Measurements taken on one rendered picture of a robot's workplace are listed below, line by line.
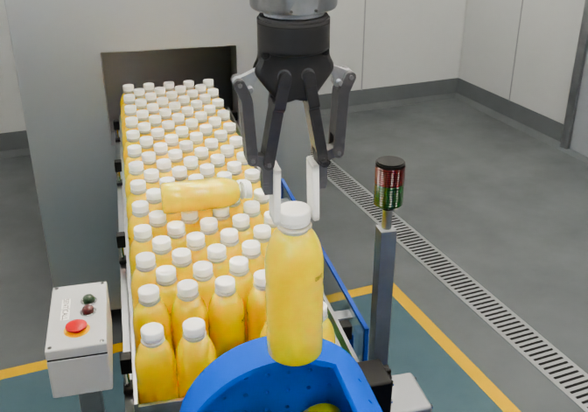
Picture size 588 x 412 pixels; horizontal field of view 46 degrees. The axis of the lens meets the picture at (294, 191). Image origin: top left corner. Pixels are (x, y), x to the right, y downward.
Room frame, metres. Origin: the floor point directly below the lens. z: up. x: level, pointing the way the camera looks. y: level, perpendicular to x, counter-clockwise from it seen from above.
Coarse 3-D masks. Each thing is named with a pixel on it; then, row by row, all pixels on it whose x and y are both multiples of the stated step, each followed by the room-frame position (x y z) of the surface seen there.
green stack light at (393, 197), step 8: (376, 192) 1.35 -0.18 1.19; (384, 192) 1.33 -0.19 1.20; (392, 192) 1.33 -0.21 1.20; (400, 192) 1.34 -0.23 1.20; (376, 200) 1.35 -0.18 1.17; (384, 200) 1.33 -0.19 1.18; (392, 200) 1.33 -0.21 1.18; (400, 200) 1.34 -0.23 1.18; (384, 208) 1.33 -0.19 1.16; (392, 208) 1.33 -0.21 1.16
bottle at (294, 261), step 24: (288, 240) 0.70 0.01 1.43; (312, 240) 0.71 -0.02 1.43; (288, 264) 0.69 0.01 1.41; (312, 264) 0.70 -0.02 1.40; (288, 288) 0.69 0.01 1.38; (312, 288) 0.70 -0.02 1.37; (288, 312) 0.69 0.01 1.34; (312, 312) 0.70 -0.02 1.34; (288, 336) 0.69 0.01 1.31; (312, 336) 0.70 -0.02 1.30; (288, 360) 0.69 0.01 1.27; (312, 360) 0.70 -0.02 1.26
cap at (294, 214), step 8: (288, 208) 0.72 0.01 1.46; (296, 208) 0.72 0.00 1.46; (304, 208) 0.72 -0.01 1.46; (288, 216) 0.70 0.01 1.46; (296, 216) 0.70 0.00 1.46; (304, 216) 0.71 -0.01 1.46; (280, 224) 0.71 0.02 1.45; (288, 224) 0.70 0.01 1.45; (296, 224) 0.70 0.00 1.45; (304, 224) 0.71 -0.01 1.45
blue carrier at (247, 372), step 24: (216, 360) 0.77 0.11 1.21; (240, 360) 0.75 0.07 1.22; (264, 360) 0.74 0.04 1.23; (336, 360) 0.76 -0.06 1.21; (192, 384) 0.76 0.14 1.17; (216, 384) 0.73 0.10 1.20; (240, 384) 0.77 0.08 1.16; (264, 384) 0.78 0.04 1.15; (288, 384) 0.79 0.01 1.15; (312, 384) 0.80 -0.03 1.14; (336, 384) 0.81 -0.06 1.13; (360, 384) 0.74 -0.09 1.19; (192, 408) 0.72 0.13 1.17; (216, 408) 0.77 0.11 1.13; (240, 408) 0.77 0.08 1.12; (264, 408) 0.78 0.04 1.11; (288, 408) 0.79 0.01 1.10; (360, 408) 0.67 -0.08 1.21
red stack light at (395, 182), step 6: (378, 168) 1.35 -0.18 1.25; (402, 168) 1.35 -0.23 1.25; (378, 174) 1.34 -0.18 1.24; (384, 174) 1.33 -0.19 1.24; (390, 174) 1.33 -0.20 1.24; (396, 174) 1.33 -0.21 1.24; (402, 174) 1.34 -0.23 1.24; (378, 180) 1.34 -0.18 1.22; (384, 180) 1.33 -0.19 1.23; (390, 180) 1.33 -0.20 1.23; (396, 180) 1.33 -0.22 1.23; (402, 180) 1.35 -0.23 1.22; (384, 186) 1.33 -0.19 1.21; (390, 186) 1.33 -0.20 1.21; (396, 186) 1.33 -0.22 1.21
